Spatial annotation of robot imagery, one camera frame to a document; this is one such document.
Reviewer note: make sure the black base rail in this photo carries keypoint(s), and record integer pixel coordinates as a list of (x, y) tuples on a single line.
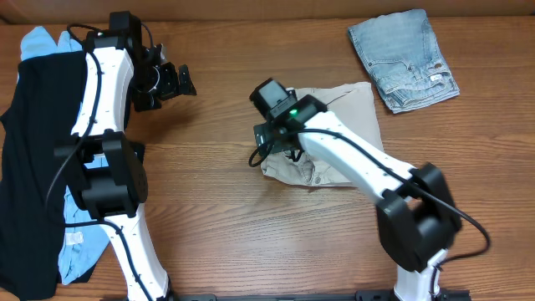
[(284, 297)]

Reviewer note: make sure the black garment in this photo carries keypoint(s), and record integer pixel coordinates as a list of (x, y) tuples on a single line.
[(44, 109)]

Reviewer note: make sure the beige khaki shorts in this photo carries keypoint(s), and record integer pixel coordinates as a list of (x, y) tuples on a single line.
[(354, 105)]

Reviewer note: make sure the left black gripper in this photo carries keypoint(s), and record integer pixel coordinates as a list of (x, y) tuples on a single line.
[(168, 82)]

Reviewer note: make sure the folded light blue jeans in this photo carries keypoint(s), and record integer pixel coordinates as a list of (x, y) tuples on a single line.
[(401, 55)]

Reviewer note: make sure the light blue shirt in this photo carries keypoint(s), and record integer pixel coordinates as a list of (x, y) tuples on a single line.
[(83, 246)]

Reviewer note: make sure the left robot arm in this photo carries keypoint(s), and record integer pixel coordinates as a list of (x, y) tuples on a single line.
[(102, 168)]

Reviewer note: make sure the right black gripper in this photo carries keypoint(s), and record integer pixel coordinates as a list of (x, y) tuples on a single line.
[(273, 140)]

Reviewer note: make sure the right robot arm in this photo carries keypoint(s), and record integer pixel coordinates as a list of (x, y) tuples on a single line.
[(416, 215)]

